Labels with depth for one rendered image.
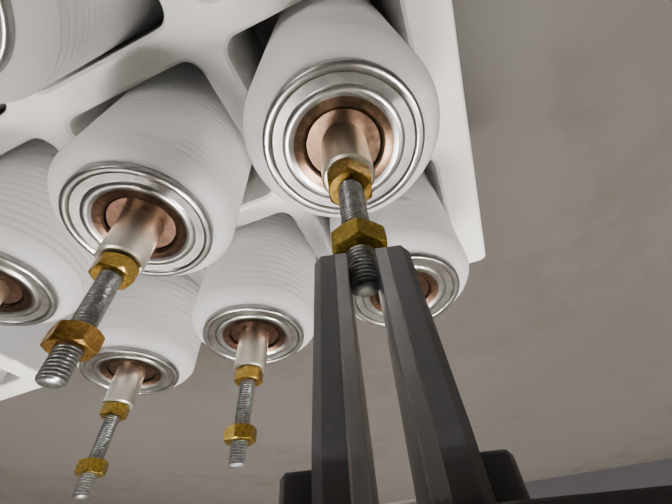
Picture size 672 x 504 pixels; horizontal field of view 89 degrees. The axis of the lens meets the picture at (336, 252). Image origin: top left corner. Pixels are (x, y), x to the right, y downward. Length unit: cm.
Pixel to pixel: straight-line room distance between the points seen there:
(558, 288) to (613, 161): 27
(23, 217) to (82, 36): 12
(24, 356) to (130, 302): 25
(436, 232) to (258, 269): 13
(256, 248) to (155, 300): 10
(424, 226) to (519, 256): 45
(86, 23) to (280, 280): 17
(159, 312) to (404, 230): 21
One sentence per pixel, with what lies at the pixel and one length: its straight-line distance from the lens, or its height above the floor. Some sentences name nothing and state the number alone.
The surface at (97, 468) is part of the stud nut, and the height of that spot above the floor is 33.
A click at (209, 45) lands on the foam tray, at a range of 24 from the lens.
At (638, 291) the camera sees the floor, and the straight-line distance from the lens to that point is 89.
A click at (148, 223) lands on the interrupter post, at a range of 20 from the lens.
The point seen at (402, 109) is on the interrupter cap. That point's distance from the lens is 17.
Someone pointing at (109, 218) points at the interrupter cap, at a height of 25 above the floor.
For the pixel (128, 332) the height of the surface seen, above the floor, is 24.
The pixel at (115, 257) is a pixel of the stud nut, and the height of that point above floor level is 29.
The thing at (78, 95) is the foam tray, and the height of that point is 18.
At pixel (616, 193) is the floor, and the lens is 66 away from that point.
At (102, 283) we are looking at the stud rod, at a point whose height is 30.
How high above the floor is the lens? 40
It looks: 47 degrees down
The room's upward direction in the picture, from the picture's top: 175 degrees clockwise
